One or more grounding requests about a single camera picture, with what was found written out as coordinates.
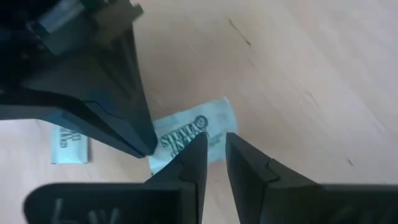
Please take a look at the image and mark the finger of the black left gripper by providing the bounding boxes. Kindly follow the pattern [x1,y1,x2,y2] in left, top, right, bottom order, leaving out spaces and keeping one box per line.
[21,26,158,156]
[0,101,146,159]

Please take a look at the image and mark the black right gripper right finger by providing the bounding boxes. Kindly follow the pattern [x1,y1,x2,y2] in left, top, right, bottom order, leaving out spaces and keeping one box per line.
[226,132,398,224]

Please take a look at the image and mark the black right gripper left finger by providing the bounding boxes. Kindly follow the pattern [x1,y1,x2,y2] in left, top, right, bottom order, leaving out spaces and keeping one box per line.
[23,132,208,224]

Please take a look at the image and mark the green white stevia packet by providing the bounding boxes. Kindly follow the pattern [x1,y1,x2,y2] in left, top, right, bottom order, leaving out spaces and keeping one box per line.
[50,124,91,165]
[148,96,239,175]

